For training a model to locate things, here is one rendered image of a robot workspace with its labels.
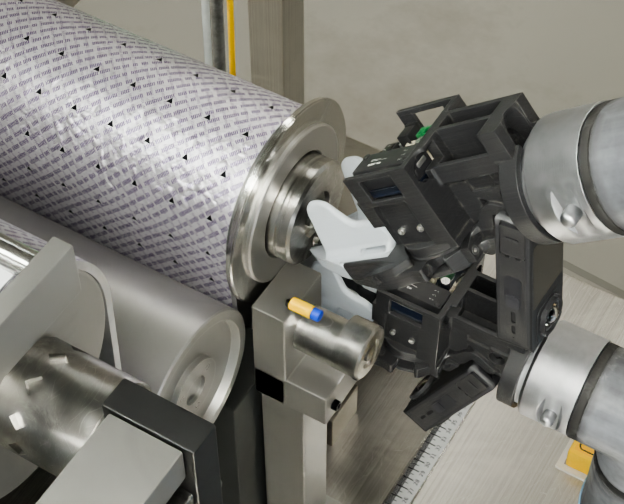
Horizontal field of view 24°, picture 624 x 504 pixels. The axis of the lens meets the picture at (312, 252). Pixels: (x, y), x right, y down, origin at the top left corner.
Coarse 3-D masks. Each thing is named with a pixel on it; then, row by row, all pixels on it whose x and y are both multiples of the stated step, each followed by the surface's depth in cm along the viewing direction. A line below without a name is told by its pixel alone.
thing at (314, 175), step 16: (304, 160) 95; (320, 160) 95; (288, 176) 94; (304, 176) 94; (320, 176) 95; (336, 176) 97; (288, 192) 94; (304, 192) 94; (320, 192) 96; (336, 192) 98; (272, 208) 94; (288, 208) 94; (304, 208) 94; (336, 208) 100; (272, 224) 94; (288, 224) 94; (304, 224) 96; (272, 240) 95; (288, 240) 94; (304, 240) 97; (288, 256) 96; (304, 256) 98
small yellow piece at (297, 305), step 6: (288, 300) 95; (294, 300) 94; (300, 300) 94; (288, 306) 94; (294, 306) 94; (300, 306) 94; (306, 306) 94; (312, 306) 94; (300, 312) 94; (306, 312) 94; (312, 312) 94; (318, 312) 94; (312, 318) 94; (318, 318) 94
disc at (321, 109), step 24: (288, 120) 92; (312, 120) 95; (336, 120) 99; (288, 144) 93; (264, 168) 91; (240, 216) 91; (240, 240) 92; (240, 264) 94; (240, 288) 96; (264, 288) 100
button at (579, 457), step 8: (576, 448) 123; (584, 448) 123; (568, 456) 124; (576, 456) 123; (584, 456) 123; (592, 456) 123; (568, 464) 125; (576, 464) 124; (584, 464) 123; (584, 472) 124
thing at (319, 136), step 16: (320, 128) 96; (304, 144) 94; (320, 144) 97; (336, 144) 100; (288, 160) 93; (336, 160) 101; (272, 176) 92; (272, 192) 93; (256, 208) 92; (256, 224) 93; (256, 240) 94; (256, 256) 95; (272, 256) 98; (256, 272) 96; (272, 272) 99
